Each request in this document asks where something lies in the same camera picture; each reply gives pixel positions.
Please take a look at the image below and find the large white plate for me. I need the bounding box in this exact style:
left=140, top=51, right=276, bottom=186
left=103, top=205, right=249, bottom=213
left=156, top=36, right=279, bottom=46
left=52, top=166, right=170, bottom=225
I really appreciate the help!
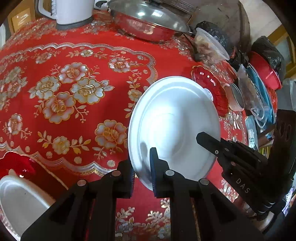
left=1, top=169, right=55, bottom=240

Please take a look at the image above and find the red glass plate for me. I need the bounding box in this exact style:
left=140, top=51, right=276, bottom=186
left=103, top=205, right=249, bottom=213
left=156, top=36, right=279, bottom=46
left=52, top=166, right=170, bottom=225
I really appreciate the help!
left=0, top=151, right=70, bottom=241

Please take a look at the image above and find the person's right hand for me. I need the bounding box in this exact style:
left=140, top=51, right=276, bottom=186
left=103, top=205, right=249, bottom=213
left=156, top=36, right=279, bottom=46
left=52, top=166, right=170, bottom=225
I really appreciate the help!
left=233, top=196, right=274, bottom=232

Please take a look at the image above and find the small metal cup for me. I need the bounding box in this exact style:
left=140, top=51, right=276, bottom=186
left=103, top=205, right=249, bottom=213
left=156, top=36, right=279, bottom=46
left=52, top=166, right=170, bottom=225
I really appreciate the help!
left=223, top=83, right=244, bottom=112

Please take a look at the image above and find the red basin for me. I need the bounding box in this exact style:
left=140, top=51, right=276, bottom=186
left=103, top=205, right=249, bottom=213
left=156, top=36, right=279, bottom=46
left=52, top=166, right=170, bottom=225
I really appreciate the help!
left=248, top=51, right=282, bottom=90

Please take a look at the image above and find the red gold-rimmed glass dish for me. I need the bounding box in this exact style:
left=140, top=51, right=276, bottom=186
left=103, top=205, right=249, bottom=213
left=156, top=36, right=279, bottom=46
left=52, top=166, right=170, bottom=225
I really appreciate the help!
left=191, top=65, right=229, bottom=117

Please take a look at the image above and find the red floral tablecloth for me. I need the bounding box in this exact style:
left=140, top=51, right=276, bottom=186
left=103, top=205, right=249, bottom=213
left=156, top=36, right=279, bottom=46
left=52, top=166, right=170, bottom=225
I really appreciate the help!
left=0, top=9, right=255, bottom=241

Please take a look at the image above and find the black plastic bag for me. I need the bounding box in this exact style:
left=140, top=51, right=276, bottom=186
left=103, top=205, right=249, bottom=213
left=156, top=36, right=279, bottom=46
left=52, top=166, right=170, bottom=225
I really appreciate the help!
left=251, top=36, right=286, bottom=81

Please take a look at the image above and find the clear plastic food container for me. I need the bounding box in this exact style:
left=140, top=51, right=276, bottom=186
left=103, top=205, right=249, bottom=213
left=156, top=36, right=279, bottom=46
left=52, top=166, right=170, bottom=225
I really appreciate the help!
left=194, top=28, right=230, bottom=64

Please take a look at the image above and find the round wooden board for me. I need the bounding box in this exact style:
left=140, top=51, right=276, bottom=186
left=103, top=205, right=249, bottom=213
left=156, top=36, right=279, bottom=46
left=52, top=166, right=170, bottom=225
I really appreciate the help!
left=188, top=1, right=251, bottom=50

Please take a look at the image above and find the steel pan with glass lid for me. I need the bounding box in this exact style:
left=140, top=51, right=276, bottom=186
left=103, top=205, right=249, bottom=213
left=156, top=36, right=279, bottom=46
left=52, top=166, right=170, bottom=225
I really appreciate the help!
left=95, top=1, right=194, bottom=42

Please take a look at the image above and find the white electric kettle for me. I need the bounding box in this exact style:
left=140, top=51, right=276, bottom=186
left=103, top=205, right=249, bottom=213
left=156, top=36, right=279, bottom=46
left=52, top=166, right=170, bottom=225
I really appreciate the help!
left=35, top=0, right=95, bottom=31

